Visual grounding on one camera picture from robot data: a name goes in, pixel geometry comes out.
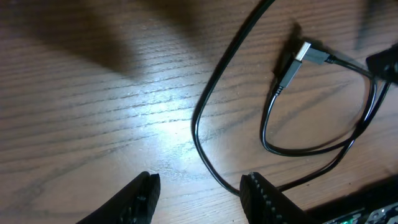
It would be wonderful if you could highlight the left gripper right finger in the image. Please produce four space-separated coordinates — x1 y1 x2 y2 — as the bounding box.
239 172 317 224

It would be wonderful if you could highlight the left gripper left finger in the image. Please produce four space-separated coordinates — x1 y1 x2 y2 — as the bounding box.
78 171 160 224

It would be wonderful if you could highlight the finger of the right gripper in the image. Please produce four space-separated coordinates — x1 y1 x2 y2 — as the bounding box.
366 44 397 85

